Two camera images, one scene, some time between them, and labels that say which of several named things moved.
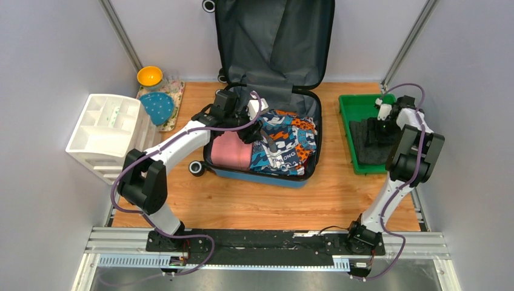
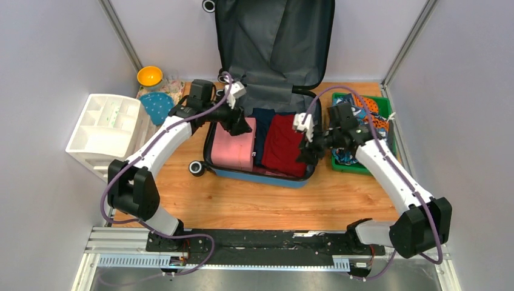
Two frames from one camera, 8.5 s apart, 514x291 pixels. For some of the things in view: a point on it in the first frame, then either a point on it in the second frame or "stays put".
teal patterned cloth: x=159 y=106 stays put
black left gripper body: x=246 y=135 → x=217 y=113
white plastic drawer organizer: x=108 y=127 stays put
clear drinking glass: x=171 y=77 stays put
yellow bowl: x=150 y=76 stays put
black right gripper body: x=383 y=131 → x=330 y=134
